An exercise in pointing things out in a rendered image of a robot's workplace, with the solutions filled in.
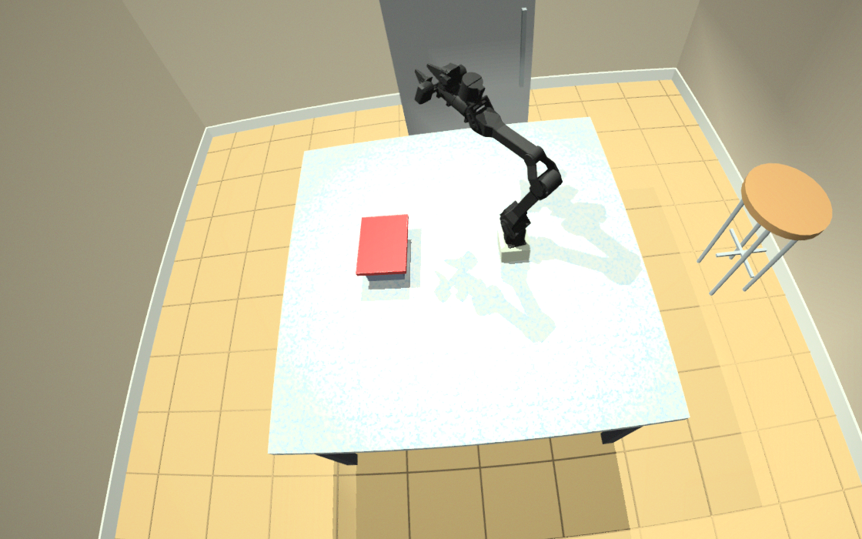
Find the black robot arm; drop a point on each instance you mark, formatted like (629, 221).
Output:
(488, 123)

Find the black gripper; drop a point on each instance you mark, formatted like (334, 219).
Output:
(427, 88)

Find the red slab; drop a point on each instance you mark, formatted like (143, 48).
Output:
(383, 245)

